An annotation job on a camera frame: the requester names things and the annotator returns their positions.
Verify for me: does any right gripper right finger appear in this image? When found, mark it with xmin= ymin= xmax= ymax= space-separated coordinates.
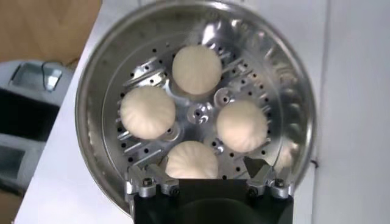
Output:
xmin=243 ymin=155 xmax=296 ymax=200

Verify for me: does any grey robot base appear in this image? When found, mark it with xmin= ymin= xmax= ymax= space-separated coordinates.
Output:
xmin=0 ymin=59 xmax=76 ymax=195

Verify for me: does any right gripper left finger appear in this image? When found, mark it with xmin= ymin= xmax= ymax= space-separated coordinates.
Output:
xmin=123 ymin=155 xmax=180 ymax=201

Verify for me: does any white steamed baozi bun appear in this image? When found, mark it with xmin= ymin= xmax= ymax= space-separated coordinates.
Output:
xmin=119 ymin=85 xmax=177 ymax=141
xmin=164 ymin=140 xmax=219 ymax=180
xmin=215 ymin=99 xmax=269 ymax=153
xmin=171 ymin=44 xmax=223 ymax=96

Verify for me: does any perforated steel steamer basket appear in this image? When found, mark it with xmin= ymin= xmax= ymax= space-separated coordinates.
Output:
xmin=74 ymin=0 xmax=317 ymax=217

